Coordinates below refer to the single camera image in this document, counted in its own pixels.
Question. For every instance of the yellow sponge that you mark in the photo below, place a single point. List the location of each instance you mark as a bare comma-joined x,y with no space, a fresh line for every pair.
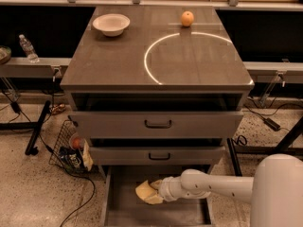
144,190

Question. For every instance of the black cabinet leg right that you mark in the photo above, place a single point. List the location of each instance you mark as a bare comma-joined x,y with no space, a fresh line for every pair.
234,157

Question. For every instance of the clear plastic water bottle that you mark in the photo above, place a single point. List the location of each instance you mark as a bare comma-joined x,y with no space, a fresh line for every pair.
28,49

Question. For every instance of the dark bowl at left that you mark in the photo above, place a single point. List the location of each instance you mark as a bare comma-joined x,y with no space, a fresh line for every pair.
5,54

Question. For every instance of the bottom open grey drawer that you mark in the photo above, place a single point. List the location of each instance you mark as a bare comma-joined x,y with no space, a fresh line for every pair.
122,208

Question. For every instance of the orange fruit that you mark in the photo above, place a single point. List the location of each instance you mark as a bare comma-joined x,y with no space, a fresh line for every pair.
187,18

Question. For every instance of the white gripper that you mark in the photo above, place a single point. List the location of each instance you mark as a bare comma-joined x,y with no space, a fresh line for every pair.
166,189

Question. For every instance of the grey drawer cabinet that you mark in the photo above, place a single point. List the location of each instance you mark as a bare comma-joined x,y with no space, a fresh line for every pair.
158,65

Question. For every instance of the wire basket with items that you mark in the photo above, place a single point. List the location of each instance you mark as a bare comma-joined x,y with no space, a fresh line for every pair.
69,150

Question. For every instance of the top grey drawer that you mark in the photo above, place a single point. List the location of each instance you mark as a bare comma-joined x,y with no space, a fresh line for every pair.
145,125

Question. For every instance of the middle grey drawer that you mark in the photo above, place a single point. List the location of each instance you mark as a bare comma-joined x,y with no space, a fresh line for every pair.
143,156

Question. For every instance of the black power adapter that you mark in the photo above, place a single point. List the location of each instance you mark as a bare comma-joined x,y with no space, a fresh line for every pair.
271,124

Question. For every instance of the black table leg left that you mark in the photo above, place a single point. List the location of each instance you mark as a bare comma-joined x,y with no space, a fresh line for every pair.
31,148

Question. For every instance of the white bowl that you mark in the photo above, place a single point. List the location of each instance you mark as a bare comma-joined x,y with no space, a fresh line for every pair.
111,25

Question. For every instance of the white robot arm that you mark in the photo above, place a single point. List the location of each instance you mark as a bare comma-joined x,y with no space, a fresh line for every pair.
275,192

